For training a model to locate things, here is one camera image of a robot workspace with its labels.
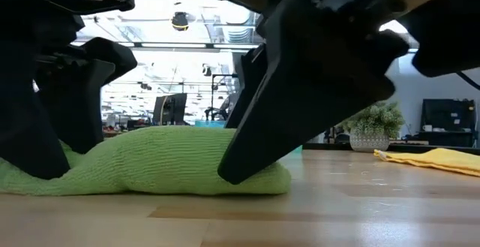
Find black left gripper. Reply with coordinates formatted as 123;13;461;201
0;0;139;181

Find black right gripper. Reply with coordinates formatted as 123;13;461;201
310;0;480;78

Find green microfiber towel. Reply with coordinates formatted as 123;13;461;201
0;125;293;197

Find teal translucent plastic basket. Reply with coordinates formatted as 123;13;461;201
193;119;305;161

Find yellow microfiber towel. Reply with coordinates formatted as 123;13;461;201
373;147;480;178

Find black storage cabinet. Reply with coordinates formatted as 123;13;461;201
419;98;479;148

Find artificial green potted plant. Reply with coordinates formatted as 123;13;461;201
338;101;407;154

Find black background computer monitor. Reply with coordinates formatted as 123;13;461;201
151;92;188;127

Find black background stand frame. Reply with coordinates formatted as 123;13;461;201
211;72;241;122

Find black overhead camera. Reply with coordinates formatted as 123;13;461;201
170;11;190;32

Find black aluminium table frame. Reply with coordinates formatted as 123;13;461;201
302;143;480;156

